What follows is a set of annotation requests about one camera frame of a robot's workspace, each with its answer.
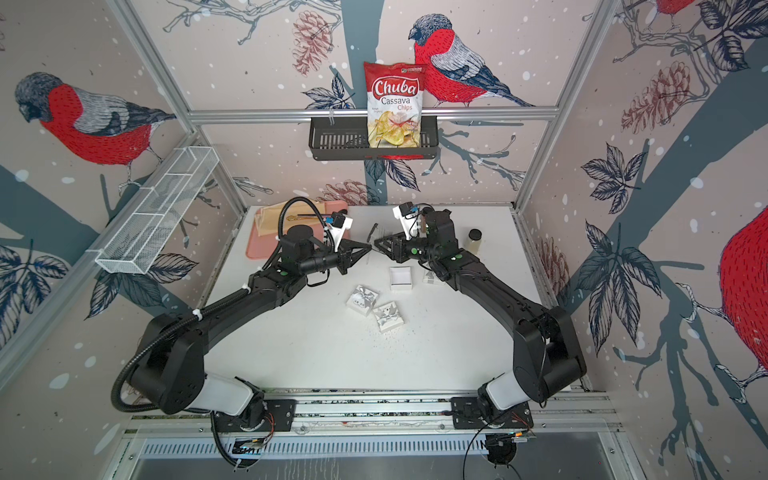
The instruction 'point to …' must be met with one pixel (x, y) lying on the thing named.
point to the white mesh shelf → (137, 242)
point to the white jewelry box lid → (428, 277)
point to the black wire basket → (348, 140)
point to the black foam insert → (371, 231)
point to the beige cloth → (296, 213)
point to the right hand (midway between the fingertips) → (378, 241)
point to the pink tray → (266, 246)
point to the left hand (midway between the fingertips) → (374, 243)
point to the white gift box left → (362, 300)
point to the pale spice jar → (474, 241)
